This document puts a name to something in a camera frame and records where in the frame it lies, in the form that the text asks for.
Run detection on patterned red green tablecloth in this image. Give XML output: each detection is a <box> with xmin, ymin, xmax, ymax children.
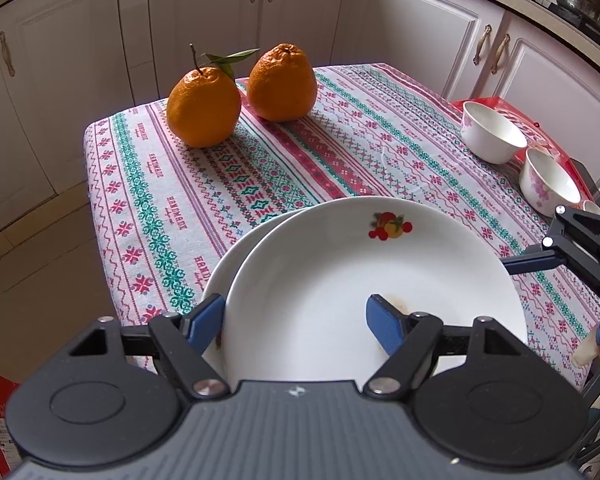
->
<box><xmin>82</xmin><ymin>62</ymin><xmax>600</xmax><ymax>391</ymax></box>

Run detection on orange with stem and leaf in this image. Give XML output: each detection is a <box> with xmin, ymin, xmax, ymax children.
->
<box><xmin>166</xmin><ymin>44</ymin><xmax>261</xmax><ymax>149</ymax></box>

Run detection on white plate with fruit print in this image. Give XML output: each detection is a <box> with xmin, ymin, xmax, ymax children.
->
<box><xmin>200</xmin><ymin>206</ymin><xmax>311</xmax><ymax>383</ymax></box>
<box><xmin>225</xmin><ymin>196</ymin><xmax>529</xmax><ymax>386</ymax></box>

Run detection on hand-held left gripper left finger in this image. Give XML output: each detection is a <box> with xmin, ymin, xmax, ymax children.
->
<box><xmin>66</xmin><ymin>293</ymin><xmax>232</xmax><ymax>402</ymax></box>

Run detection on red printed snack box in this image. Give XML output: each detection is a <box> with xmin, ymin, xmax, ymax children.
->
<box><xmin>450</xmin><ymin>97</ymin><xmax>562</xmax><ymax>162</ymax></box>

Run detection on orange without leaf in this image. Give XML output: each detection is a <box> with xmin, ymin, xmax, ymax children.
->
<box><xmin>246</xmin><ymin>43</ymin><xmax>317</xmax><ymax>122</ymax></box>

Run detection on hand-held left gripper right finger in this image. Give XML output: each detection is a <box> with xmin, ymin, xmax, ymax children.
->
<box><xmin>361</xmin><ymin>293</ymin><xmax>529</xmax><ymax>401</ymax></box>

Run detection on white kitchen cabinets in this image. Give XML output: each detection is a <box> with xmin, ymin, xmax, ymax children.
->
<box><xmin>0</xmin><ymin>0</ymin><xmax>600</xmax><ymax>241</ymax></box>

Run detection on black smartphone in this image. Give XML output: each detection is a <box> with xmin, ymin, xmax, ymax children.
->
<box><xmin>567</xmin><ymin>157</ymin><xmax>600</xmax><ymax>206</ymax></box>

